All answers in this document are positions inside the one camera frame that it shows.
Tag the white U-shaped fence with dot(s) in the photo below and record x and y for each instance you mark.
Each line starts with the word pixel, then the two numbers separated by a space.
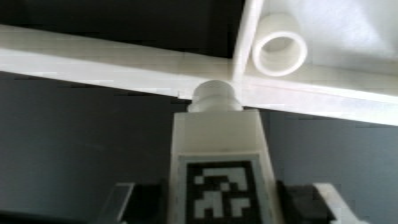
pixel 320 91

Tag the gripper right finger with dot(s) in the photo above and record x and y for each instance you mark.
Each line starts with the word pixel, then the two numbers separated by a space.
pixel 313 205

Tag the white table leg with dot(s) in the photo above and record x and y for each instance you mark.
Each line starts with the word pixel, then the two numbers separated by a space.
pixel 222 189

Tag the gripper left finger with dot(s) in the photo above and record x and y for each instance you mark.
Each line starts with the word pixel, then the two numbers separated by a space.
pixel 135 204

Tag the white square table top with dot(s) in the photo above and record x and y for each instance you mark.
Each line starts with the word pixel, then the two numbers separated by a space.
pixel 322 43

